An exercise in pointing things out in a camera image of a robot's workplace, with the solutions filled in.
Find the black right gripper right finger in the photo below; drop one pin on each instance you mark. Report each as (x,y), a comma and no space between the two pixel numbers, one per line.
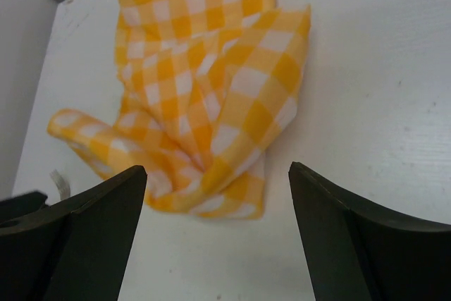
(359,250)

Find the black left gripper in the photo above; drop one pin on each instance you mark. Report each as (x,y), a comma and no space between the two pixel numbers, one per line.
(18,206)

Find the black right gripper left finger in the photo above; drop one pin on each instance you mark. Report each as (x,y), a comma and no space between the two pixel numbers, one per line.
(76,249)

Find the yellow white checkered cloth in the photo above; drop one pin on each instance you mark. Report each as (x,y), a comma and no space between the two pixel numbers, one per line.
(208,86)

